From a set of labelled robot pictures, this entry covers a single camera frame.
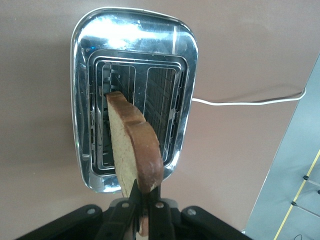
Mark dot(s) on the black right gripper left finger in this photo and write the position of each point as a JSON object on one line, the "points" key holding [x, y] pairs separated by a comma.
{"points": [[122, 220]]}

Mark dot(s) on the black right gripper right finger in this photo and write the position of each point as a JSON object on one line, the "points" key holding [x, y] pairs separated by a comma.
{"points": [[161, 222]]}

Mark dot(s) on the brown-crusted bread slice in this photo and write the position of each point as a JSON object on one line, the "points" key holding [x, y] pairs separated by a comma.
{"points": [[140, 145]]}

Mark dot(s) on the silver beige two-slot toaster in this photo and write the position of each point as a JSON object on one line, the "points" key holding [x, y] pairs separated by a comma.
{"points": [[130, 32]]}

